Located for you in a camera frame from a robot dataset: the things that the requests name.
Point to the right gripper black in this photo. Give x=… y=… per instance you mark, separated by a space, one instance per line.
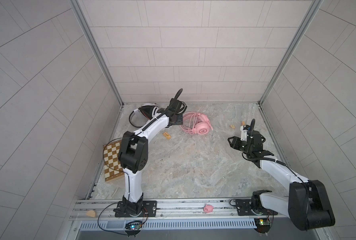
x=235 y=142

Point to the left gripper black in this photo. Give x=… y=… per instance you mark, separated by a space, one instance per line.
x=179 y=119

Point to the pink headphones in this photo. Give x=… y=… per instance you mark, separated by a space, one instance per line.
x=195 y=123

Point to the black white headphones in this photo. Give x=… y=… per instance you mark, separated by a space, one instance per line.
x=148 y=110

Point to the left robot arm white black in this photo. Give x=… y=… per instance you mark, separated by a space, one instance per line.
x=133 y=156

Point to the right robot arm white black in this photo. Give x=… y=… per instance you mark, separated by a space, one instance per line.
x=307 y=203

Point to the small wooden block centre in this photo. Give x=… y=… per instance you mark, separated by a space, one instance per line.
x=167 y=135

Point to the pink pig toy centre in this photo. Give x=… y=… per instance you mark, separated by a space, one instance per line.
x=208 y=208

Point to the wooden chessboard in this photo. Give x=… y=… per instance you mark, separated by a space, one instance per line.
x=112 y=166

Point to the right circuit board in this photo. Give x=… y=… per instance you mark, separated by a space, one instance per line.
x=263 y=226

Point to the circuit board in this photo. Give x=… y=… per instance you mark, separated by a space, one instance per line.
x=263 y=226
x=133 y=226

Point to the left circuit board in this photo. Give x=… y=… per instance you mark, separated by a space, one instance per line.
x=133 y=226

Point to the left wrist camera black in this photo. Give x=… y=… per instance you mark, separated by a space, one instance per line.
x=177 y=107

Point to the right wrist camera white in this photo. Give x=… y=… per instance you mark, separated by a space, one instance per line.
x=244 y=130

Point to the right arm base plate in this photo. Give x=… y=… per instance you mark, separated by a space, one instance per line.
x=245 y=207

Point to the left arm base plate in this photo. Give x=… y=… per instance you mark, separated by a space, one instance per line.
x=148 y=208

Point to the beige wooden piece on rail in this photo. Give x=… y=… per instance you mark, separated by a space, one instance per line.
x=91 y=214

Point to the aluminium rail frame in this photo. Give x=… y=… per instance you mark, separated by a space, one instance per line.
x=166 y=209

